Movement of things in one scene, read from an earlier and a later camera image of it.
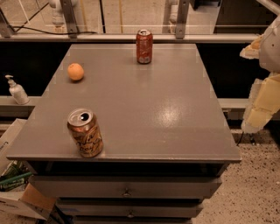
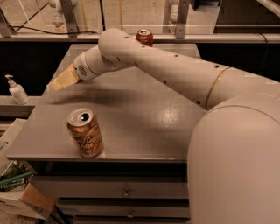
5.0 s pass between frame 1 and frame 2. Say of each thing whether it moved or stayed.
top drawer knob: stayed
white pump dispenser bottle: stayed
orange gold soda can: stayed
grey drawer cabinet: stayed
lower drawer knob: stayed
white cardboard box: stayed
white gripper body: moved
